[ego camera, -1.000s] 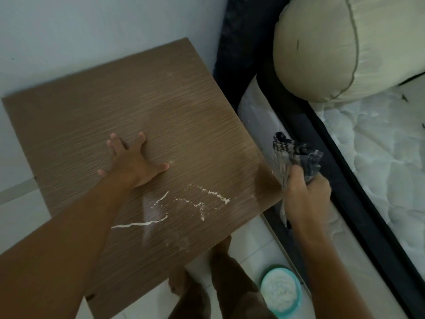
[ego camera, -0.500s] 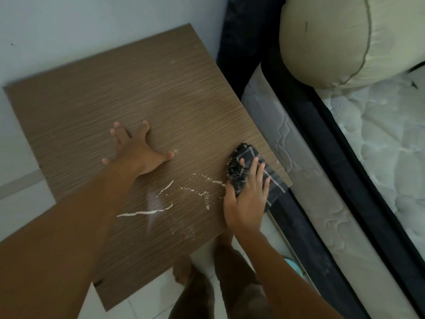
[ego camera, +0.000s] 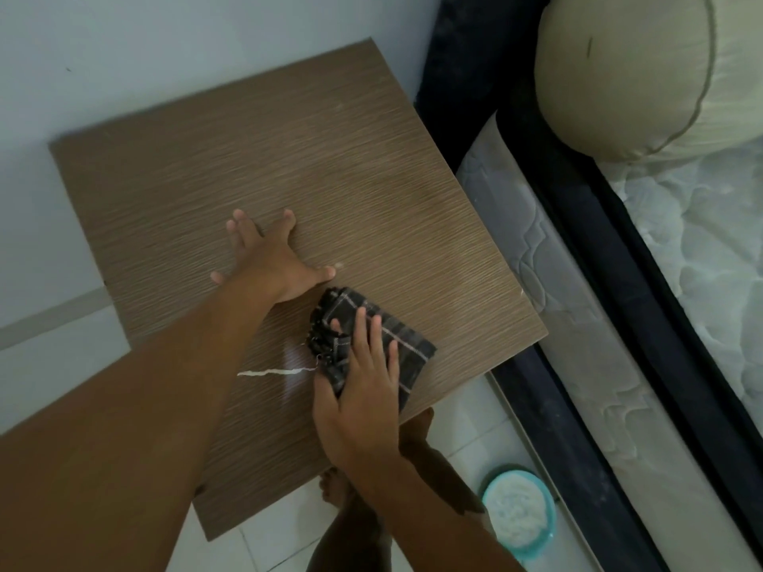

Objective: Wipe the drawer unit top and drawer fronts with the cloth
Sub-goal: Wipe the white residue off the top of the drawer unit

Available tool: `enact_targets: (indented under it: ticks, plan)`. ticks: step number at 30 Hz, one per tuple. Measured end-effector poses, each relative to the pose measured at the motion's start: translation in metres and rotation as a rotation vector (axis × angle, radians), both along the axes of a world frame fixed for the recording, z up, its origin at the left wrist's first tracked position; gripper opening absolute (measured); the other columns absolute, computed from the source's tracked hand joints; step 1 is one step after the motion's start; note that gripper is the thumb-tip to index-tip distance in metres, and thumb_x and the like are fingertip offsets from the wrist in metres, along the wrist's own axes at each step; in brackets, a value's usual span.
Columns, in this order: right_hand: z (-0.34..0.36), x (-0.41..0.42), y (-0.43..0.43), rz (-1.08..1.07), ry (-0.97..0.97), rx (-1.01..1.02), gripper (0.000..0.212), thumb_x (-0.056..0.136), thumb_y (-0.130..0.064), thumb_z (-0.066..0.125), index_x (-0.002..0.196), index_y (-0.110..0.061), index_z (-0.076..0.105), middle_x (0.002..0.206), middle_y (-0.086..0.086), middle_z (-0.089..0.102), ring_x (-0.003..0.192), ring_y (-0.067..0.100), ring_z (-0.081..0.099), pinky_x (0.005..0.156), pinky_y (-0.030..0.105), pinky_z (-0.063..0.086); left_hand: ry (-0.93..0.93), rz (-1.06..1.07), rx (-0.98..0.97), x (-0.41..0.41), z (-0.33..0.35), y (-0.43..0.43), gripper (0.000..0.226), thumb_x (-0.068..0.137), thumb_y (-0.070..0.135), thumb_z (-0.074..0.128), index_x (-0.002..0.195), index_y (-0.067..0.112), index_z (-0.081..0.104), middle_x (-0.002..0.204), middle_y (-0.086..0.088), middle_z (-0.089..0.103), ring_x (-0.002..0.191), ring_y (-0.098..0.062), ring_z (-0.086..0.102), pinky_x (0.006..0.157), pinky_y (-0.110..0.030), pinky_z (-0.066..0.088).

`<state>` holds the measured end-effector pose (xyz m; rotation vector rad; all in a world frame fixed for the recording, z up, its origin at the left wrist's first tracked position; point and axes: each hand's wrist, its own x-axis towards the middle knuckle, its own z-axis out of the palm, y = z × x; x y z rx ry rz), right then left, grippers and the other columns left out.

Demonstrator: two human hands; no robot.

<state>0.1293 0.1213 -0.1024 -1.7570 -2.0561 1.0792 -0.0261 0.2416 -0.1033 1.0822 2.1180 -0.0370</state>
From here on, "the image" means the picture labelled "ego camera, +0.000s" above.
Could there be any person's left hand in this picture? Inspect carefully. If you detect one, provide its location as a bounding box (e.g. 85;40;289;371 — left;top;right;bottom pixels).
209;209;338;305

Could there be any person's right hand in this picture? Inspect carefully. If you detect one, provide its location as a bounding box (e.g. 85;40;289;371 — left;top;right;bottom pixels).
312;307;402;471

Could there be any dark plaid cleaning cloth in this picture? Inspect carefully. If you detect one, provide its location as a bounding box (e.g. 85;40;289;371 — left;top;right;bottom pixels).
306;286;437;412

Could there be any person's right forearm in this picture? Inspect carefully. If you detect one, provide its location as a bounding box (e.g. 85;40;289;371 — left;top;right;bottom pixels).
343;443;525;572

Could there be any person's left forearm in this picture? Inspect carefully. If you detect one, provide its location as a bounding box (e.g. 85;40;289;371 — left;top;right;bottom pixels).
0;282;284;572

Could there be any white liquid streak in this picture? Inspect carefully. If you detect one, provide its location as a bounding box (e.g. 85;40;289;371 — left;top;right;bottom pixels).
237;365;317;377

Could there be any person's left leg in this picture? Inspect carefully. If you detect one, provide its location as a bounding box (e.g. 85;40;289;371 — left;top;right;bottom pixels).
309;467;395;572

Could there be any white quilted mattress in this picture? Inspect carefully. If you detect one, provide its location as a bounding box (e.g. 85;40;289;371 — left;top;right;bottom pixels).
456;113;763;572

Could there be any white foamy water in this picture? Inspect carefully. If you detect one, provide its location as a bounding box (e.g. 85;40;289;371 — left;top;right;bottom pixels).
486;477;548;549

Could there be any teal plastic bowl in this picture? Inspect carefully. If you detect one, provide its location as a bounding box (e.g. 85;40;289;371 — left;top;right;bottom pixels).
480;467;558;564

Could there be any beige bolster pillow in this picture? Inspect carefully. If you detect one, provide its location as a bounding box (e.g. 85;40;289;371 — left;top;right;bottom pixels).
534;0;763;163

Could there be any dark blue bed frame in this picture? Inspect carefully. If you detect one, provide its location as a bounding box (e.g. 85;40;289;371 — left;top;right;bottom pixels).
414;0;763;572

